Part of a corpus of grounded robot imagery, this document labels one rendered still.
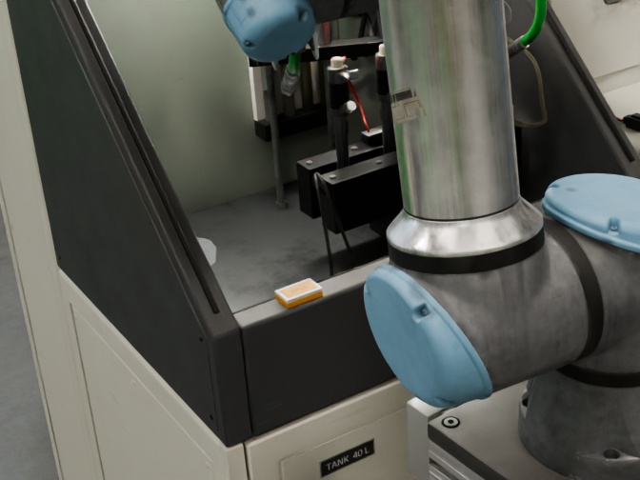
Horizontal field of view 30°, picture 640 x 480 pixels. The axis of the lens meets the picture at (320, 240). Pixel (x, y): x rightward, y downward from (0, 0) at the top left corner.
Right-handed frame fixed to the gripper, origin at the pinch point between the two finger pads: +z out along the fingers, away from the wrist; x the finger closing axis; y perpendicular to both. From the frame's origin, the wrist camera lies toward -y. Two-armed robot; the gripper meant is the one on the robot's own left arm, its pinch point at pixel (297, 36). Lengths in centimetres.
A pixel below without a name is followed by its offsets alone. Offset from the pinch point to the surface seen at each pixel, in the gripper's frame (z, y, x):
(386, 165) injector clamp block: 30.7, 6.1, 3.4
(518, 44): 27.2, -5.5, 25.2
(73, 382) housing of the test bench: 58, 20, -60
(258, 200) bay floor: 52, -2, -22
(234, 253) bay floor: 38.9, 11.0, -23.0
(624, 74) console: 56, -10, 40
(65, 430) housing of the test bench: 76, 24, -71
